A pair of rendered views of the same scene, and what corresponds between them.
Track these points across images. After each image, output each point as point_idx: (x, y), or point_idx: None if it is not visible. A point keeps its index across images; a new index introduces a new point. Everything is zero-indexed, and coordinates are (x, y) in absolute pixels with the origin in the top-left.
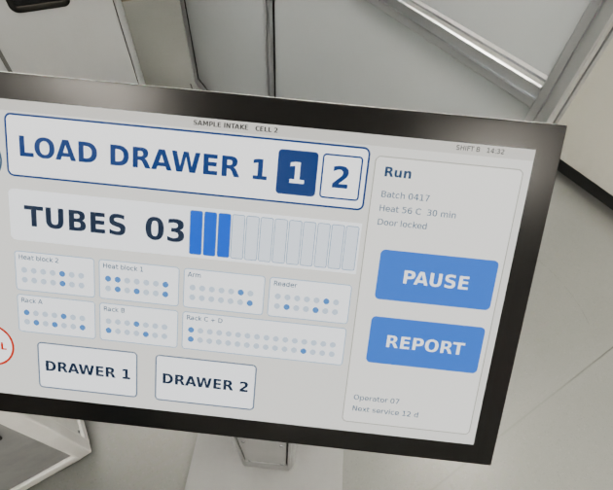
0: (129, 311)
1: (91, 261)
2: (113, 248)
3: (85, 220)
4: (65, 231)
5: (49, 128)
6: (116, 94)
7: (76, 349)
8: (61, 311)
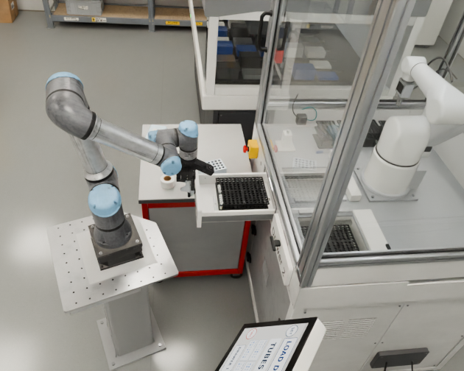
0: (240, 369)
1: (256, 359)
2: (256, 365)
3: (266, 358)
4: (266, 352)
5: (289, 349)
6: (289, 367)
7: (239, 355)
8: (249, 351)
